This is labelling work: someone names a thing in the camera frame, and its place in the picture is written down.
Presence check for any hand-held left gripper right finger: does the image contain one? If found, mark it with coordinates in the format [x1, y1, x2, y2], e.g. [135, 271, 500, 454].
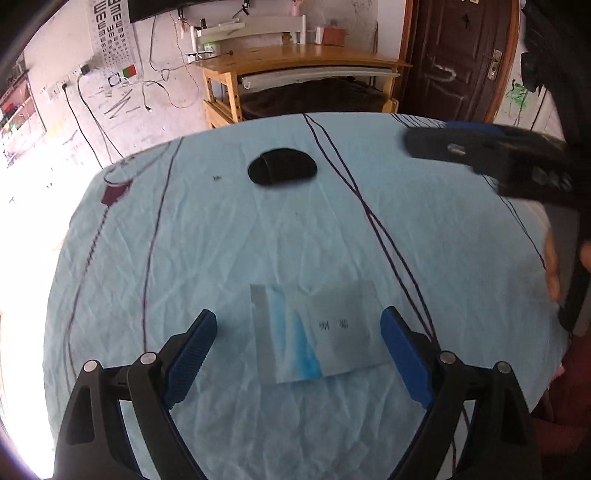
[380, 305, 541, 480]

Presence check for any dark brown door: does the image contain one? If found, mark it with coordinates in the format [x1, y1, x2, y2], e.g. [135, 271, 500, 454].
[401, 0, 521, 126]

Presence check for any person's dark red clothing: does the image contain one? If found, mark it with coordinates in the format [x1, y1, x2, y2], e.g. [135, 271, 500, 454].
[530, 339, 591, 480]

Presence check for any person's right hand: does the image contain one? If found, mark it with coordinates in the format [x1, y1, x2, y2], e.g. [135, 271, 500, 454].
[542, 224, 591, 302]

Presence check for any black television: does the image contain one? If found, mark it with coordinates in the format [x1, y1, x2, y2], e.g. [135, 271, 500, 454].
[127, 0, 209, 24]

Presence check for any light blue printed tablecloth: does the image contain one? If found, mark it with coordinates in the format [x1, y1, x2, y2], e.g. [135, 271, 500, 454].
[43, 112, 572, 480]

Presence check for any blue and white packet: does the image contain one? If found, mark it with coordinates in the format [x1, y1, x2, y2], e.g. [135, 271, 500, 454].
[249, 280, 391, 387]

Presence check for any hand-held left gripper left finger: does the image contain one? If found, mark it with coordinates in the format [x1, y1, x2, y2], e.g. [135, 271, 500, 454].
[53, 308, 218, 480]

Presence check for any wooden desk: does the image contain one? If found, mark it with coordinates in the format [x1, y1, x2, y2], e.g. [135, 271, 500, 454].
[191, 43, 413, 131]

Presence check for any eye chart poster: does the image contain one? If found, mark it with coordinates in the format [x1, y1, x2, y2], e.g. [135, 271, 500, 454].
[88, 0, 142, 89]

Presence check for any white desktop shelf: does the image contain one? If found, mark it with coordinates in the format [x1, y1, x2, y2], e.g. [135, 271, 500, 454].
[187, 14, 308, 62]

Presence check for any white wall power strip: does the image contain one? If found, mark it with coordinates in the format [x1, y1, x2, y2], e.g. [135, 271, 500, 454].
[45, 64, 92, 101]

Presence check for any black cable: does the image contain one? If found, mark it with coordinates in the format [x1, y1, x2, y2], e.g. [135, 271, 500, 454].
[64, 74, 126, 168]

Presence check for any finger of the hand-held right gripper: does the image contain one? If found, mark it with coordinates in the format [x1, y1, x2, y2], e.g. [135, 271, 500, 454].
[405, 121, 509, 175]

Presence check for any black oval pouch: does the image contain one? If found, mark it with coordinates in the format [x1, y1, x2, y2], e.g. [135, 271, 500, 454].
[247, 146, 319, 188]

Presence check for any metal door handle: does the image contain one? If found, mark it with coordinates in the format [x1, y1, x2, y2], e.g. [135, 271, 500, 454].
[484, 48, 502, 82]

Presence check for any shelf with colourful items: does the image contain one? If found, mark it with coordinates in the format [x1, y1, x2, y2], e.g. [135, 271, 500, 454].
[0, 53, 48, 155]

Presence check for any dark hanging jacket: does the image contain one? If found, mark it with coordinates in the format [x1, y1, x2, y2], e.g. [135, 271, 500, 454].
[521, 0, 591, 154]

